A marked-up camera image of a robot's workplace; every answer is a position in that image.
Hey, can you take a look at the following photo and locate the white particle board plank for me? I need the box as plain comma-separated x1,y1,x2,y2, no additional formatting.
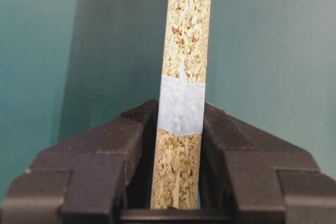
150,0,211,209

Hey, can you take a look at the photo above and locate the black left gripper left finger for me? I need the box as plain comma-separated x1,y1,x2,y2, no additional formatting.
1,100,158,223

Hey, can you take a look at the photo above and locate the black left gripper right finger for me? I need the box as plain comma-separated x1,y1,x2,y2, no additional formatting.
199,104,335,223

